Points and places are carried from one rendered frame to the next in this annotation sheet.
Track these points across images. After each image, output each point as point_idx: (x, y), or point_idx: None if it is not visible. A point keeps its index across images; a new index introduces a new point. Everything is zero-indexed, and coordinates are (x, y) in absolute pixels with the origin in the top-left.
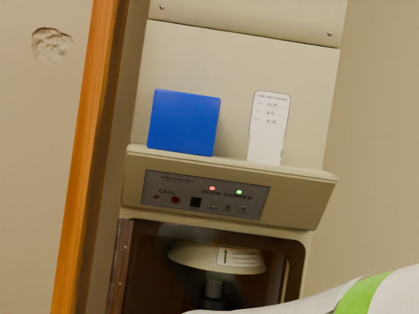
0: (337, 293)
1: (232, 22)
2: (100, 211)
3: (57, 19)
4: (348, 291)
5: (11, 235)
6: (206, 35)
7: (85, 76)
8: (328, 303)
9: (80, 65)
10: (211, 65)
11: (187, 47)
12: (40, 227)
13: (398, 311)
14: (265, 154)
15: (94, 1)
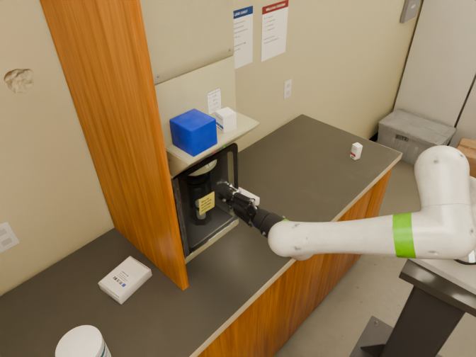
0: (391, 235)
1: (190, 66)
2: None
3: (15, 62)
4: (394, 234)
5: (55, 186)
6: (181, 79)
7: (156, 143)
8: (388, 239)
9: (44, 83)
10: (187, 93)
11: (175, 90)
12: (68, 174)
13: (430, 245)
14: (230, 127)
15: (148, 105)
